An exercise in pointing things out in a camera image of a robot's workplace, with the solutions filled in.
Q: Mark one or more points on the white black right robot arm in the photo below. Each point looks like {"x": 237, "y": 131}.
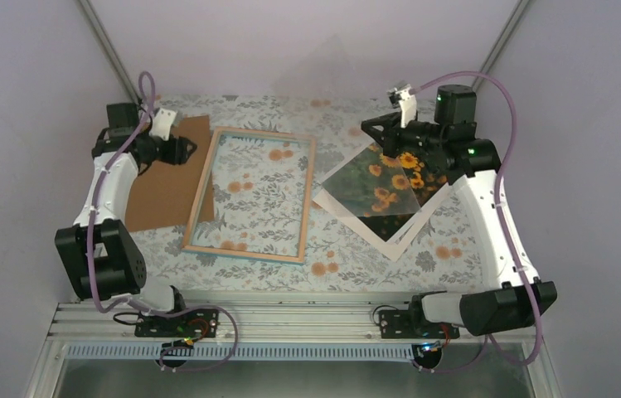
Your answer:
{"x": 514, "y": 296}

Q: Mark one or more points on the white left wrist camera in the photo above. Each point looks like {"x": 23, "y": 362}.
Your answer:
{"x": 163, "y": 121}

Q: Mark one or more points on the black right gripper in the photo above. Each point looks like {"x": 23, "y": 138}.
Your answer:
{"x": 388, "y": 138}

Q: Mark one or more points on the grey slotted cable duct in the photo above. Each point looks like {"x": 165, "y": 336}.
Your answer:
{"x": 210, "y": 351}

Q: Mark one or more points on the brown cardboard backing board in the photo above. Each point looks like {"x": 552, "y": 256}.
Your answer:
{"x": 164, "y": 194}

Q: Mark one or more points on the right aluminium corner post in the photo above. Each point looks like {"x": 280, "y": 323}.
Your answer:
{"x": 507, "y": 32}

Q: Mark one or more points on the aluminium corner post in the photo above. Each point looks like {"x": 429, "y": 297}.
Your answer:
{"x": 107, "y": 48}
{"x": 507, "y": 32}

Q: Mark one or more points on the white mat board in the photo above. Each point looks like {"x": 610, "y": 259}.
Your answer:
{"x": 392, "y": 251}

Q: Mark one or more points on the sunflower photo print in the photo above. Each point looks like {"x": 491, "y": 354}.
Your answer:
{"x": 381, "y": 193}

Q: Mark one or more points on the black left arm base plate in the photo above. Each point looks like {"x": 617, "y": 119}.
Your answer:
{"x": 195, "y": 324}

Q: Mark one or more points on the left aluminium corner post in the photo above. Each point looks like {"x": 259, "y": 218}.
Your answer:
{"x": 107, "y": 48}

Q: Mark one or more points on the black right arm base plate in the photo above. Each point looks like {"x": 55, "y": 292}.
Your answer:
{"x": 399, "y": 324}

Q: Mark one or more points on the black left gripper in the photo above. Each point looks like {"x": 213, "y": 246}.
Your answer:
{"x": 177, "y": 155}

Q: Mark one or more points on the teal wooden picture frame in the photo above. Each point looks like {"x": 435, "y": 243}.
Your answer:
{"x": 254, "y": 197}

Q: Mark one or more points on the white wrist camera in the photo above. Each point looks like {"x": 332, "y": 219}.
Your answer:
{"x": 163, "y": 121}
{"x": 402, "y": 97}

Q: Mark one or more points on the aluminium mounting rail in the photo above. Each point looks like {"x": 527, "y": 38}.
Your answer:
{"x": 279, "y": 321}

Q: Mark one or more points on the floral patterned tablecloth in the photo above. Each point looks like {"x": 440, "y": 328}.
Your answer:
{"x": 444, "y": 255}

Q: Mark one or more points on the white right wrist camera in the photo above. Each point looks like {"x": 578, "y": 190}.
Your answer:
{"x": 402, "y": 97}

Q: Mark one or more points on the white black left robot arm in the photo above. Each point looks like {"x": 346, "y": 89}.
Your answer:
{"x": 102, "y": 261}

